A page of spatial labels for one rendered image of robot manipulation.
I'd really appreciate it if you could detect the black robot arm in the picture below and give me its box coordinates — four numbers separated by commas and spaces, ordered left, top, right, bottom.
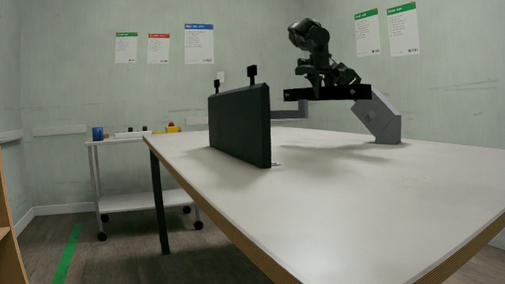
287, 17, 362, 85

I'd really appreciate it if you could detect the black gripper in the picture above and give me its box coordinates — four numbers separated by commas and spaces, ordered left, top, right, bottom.
295, 50, 346, 99

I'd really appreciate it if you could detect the dark grey rectangular panel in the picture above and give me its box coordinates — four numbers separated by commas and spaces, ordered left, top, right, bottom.
208, 82, 271, 169

